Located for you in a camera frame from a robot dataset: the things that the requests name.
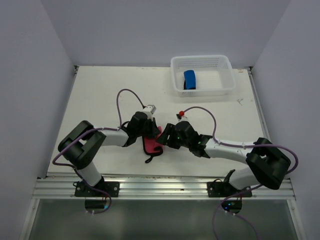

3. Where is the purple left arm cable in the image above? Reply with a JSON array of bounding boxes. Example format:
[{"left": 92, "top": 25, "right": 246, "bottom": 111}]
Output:
[{"left": 51, "top": 88, "right": 147, "bottom": 215}]

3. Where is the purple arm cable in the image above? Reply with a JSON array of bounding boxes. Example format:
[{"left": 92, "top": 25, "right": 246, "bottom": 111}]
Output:
[
  {"left": 51, "top": 88, "right": 147, "bottom": 215},
  {"left": 182, "top": 106, "right": 300, "bottom": 240}
]

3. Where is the red microfiber towel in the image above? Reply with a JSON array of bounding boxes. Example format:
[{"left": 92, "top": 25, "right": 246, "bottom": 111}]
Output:
[{"left": 142, "top": 134, "right": 164, "bottom": 164}]

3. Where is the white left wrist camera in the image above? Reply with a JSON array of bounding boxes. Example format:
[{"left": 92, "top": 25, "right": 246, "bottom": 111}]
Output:
[{"left": 142, "top": 104, "right": 157, "bottom": 120}]

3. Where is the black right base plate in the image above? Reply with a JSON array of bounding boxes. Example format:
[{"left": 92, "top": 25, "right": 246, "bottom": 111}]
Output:
[{"left": 206, "top": 179, "right": 252, "bottom": 198}]

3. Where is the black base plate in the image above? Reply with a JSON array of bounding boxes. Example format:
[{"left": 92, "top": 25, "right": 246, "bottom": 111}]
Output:
[
  {"left": 206, "top": 179, "right": 252, "bottom": 198},
  {"left": 72, "top": 181, "right": 120, "bottom": 198}
]

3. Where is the aluminium mounting rail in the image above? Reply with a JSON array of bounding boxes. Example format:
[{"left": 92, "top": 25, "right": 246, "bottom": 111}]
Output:
[{"left": 32, "top": 173, "right": 296, "bottom": 200}]

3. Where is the blue microfiber towel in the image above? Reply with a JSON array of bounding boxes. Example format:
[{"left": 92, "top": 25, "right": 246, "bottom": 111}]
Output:
[{"left": 183, "top": 70, "right": 196, "bottom": 90}]

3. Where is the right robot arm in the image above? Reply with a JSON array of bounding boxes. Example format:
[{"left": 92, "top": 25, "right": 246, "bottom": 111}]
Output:
[{"left": 156, "top": 120, "right": 291, "bottom": 197}]

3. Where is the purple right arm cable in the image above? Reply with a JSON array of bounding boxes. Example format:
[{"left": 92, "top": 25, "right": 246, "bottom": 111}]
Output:
[{"left": 182, "top": 106, "right": 300, "bottom": 240}]

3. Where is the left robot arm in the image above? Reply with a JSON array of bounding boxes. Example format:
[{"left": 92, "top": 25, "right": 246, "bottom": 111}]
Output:
[{"left": 52, "top": 111, "right": 163, "bottom": 197}]

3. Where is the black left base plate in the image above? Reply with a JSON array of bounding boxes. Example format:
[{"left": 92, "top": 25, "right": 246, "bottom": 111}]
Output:
[{"left": 72, "top": 181, "right": 120, "bottom": 198}]

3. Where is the white perforated plastic basket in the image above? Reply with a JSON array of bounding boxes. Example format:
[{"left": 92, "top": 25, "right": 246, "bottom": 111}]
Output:
[{"left": 170, "top": 55, "right": 237, "bottom": 97}]

